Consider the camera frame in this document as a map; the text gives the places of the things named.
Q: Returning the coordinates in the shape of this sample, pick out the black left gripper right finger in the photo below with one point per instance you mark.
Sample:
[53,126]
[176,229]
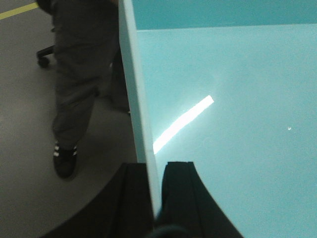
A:
[187,204]

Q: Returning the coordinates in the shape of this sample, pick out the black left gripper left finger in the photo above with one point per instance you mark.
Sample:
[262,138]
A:
[122,209]

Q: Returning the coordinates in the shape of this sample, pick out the light blue plastic bin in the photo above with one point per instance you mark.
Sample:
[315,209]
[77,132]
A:
[230,86]

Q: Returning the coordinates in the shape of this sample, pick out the person in grey trousers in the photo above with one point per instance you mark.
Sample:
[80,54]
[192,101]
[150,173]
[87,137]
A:
[86,50]

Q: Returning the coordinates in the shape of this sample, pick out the black office chair base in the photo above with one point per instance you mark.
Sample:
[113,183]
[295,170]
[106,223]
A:
[41,55]

